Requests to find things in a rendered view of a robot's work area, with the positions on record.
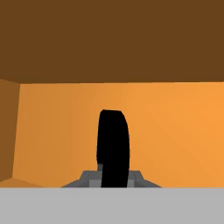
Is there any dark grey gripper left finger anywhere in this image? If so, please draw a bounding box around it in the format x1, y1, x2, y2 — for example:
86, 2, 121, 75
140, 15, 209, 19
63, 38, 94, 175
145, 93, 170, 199
60, 163, 104, 189

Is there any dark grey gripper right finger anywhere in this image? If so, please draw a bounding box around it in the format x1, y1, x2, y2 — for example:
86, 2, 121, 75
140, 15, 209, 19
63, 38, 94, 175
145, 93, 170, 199
126, 168, 163, 189

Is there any black kettle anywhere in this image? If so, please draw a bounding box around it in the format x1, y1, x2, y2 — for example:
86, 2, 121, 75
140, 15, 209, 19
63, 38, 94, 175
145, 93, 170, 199
96, 108, 131, 189

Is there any orange wooden cabinet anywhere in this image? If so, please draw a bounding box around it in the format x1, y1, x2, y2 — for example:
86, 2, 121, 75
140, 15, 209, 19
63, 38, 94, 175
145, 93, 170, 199
0, 0, 224, 189

